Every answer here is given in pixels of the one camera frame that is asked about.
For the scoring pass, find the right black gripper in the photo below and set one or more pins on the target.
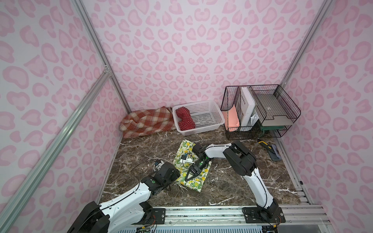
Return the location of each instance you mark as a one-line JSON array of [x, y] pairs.
[[196, 167]]

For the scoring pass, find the lemon print skirt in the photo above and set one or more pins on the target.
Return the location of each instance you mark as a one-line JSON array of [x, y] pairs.
[[196, 184]]

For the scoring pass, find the red polka dot skirt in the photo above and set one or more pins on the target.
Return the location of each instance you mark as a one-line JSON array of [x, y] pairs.
[[186, 122]]

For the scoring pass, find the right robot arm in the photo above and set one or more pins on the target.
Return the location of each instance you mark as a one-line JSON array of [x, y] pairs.
[[243, 162]]

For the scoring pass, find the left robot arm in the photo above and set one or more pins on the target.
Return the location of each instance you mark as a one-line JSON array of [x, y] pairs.
[[131, 208]]

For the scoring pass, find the red plaid skirt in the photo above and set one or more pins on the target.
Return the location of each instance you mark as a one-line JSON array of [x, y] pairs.
[[147, 122]]

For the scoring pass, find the white plastic basket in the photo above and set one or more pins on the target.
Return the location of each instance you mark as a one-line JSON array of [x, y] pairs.
[[206, 115]]

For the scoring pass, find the pink folder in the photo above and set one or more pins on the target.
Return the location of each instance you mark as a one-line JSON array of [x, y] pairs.
[[233, 122]]

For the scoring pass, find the yellow black utility knife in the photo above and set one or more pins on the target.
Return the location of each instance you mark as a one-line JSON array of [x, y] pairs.
[[272, 150]]

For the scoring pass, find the white book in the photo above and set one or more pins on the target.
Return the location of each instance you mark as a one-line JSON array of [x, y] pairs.
[[247, 105]]

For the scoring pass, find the grey paper tray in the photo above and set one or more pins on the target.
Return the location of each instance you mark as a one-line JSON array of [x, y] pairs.
[[274, 111]]

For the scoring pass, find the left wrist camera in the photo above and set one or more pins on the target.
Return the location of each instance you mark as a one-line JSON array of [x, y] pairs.
[[158, 164]]

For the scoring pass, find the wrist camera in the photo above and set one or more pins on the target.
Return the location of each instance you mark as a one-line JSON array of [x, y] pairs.
[[187, 158], [158, 164]]

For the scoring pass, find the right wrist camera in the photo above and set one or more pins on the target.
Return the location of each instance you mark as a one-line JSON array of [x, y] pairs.
[[187, 158]]

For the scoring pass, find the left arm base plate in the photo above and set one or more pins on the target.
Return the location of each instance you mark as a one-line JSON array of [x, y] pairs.
[[148, 215]]

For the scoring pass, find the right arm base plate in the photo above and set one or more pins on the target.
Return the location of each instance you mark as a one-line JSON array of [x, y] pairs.
[[263, 215]]

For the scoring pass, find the black wire desk organizer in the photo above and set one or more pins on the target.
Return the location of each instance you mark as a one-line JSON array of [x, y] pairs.
[[255, 111]]

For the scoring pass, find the aluminium frame rail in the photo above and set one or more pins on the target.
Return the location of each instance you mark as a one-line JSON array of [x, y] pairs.
[[299, 218]]

